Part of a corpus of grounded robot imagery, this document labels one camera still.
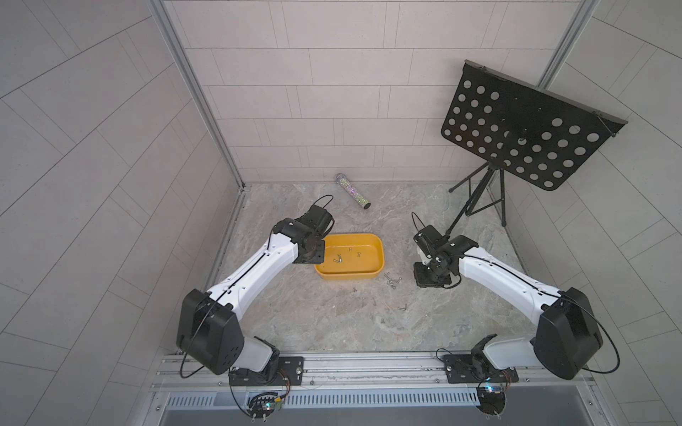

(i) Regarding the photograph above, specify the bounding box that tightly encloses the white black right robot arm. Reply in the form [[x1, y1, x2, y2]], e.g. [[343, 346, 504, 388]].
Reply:
[[414, 231, 613, 380]]

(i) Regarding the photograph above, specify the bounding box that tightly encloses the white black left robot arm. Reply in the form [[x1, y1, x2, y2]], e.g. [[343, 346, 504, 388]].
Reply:
[[176, 209, 335, 383]]

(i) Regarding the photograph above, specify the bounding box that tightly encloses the yellow plastic storage box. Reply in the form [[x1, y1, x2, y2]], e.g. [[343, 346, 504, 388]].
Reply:
[[314, 234, 385, 280]]

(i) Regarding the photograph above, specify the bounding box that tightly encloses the silver screw cluster screw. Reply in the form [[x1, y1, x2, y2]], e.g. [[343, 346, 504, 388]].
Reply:
[[385, 274, 401, 289]]

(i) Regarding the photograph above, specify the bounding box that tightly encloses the rhinestone silver microphone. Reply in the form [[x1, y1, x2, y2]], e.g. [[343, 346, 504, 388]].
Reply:
[[335, 173, 371, 209]]

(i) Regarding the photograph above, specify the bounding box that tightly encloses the right green circuit board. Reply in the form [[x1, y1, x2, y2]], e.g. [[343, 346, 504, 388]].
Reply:
[[476, 383, 506, 418]]

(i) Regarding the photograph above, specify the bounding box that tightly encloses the green circuit board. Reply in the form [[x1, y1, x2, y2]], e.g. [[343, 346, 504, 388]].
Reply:
[[476, 383, 506, 418], [247, 392, 284, 422]]

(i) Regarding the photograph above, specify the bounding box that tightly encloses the black perforated music stand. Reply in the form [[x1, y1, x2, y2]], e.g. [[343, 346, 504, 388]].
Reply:
[[440, 59, 629, 235]]

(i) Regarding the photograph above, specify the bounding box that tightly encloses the left green circuit board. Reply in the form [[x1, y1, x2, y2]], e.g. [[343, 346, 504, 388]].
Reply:
[[247, 392, 284, 422]]

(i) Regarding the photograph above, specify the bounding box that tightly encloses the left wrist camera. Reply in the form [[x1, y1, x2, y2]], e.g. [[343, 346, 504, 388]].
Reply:
[[298, 204, 335, 238]]

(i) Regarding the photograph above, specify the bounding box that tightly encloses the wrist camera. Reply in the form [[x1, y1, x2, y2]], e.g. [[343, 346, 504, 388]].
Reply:
[[414, 225, 448, 259], [298, 204, 335, 238]]

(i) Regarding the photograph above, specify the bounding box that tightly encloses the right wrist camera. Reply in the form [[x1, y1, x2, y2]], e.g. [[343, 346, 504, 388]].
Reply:
[[414, 225, 448, 259]]

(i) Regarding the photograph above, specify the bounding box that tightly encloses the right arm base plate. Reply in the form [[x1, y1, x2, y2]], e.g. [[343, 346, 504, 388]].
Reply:
[[437, 353, 519, 384]]

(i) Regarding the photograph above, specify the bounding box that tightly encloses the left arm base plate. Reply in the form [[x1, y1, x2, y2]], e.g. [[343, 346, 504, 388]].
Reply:
[[228, 356, 305, 387]]

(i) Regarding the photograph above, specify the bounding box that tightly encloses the aluminium rail frame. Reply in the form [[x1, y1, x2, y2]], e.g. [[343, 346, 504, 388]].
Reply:
[[132, 350, 616, 425]]

